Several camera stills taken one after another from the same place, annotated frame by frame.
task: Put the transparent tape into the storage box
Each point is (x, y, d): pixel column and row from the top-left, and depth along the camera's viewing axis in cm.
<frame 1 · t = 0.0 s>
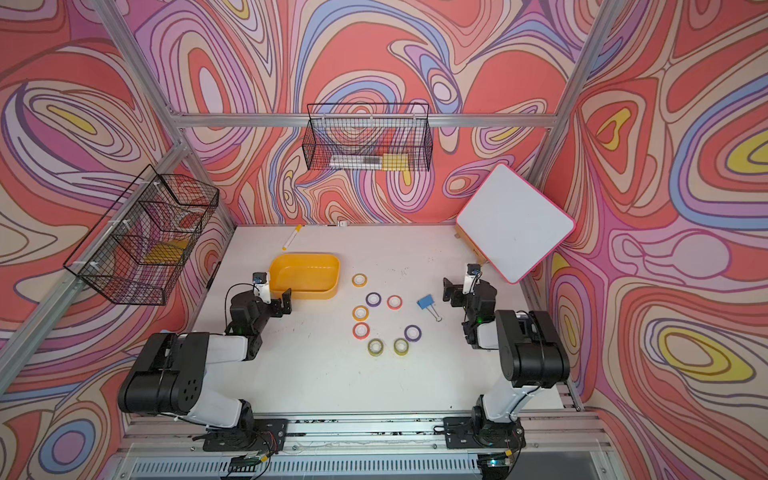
left hand: (276, 289, 93), fingers open
right hand: (459, 284, 96), fingers open
yellow plastic storage box: (307, 276, 110), on the table
orange tape roll top: (359, 280, 106), on the table
purple tape roll upper: (373, 299, 101), on the table
red tape roll upper: (394, 302, 100), on the table
orange tape roll middle: (360, 313, 98), on the table
red tape roll lower: (361, 331, 94), on the table
yellow-green tape roll left: (375, 347, 90), on the table
yellow-green tape roll right: (401, 346, 90), on the table
purple tape roll lower: (412, 333, 93), on the table
blue binder clip: (426, 303, 99), on the table
white yellow marker pen: (290, 240, 117), on the table
wooden easel stand: (482, 258, 107), point 5 cm above the table

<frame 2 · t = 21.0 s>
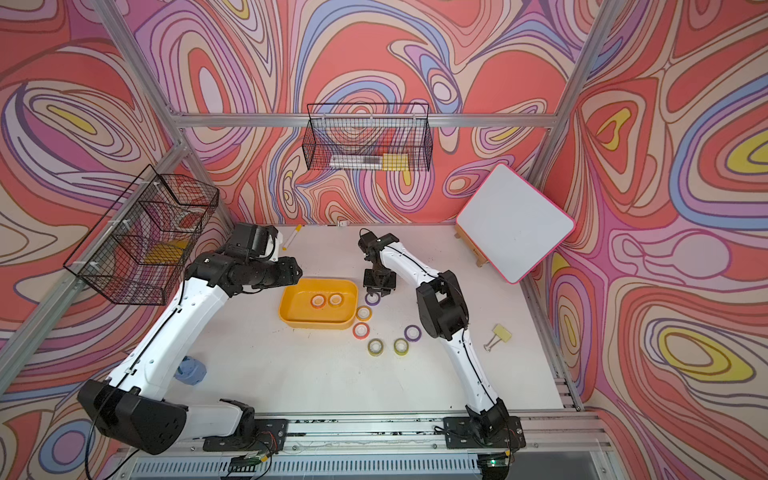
left hand: (296, 272, 77), fingers open
right hand: (377, 299, 97), fingers open
yellow plastic storage box: (295, 311, 97), on the table
orange tape roll top: (335, 299, 100), on the table
red tape roll upper: (318, 301, 100), on the table
yellow binder clip: (501, 333, 92), on the table
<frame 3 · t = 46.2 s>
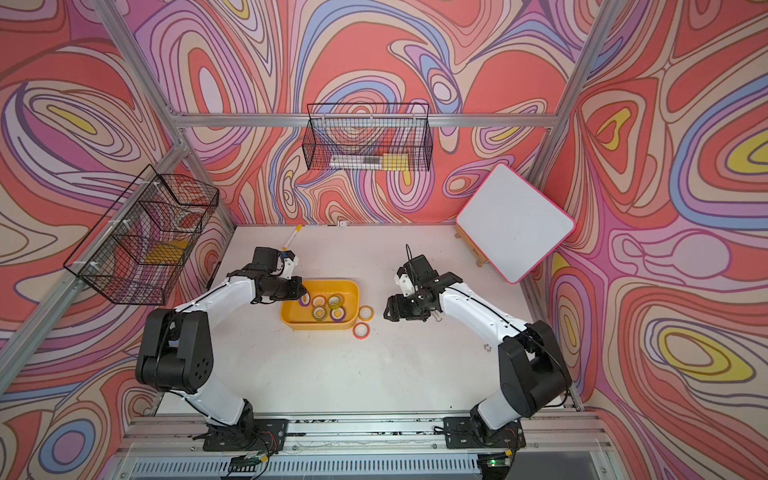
left hand: (305, 290, 94), fingers closed
right hand: (398, 321, 84), fingers open
purple tape roll upper: (338, 315, 95), point 2 cm above the table
yellow-green tape roll left: (319, 313, 95), point 3 cm above the table
yellow-green tape roll right: (336, 300, 98), point 3 cm above the table
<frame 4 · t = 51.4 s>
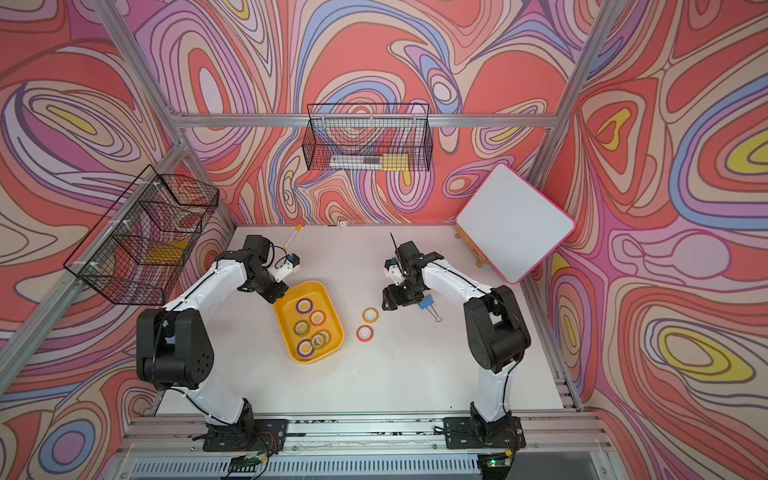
left hand: (279, 291, 91), fingers closed
right hand: (396, 309, 90), fingers open
yellow plastic storage box: (309, 321, 93), point 3 cm above the table
purple tape roll upper: (305, 348, 88), point 2 cm above the table
red tape roll upper: (317, 318, 93), point 4 cm above the table
yellow-green tape roll left: (302, 328, 91), point 3 cm above the table
yellow-green tape roll right: (317, 340, 89), point 3 cm above the table
purple tape roll lower: (304, 306, 95), point 4 cm above the table
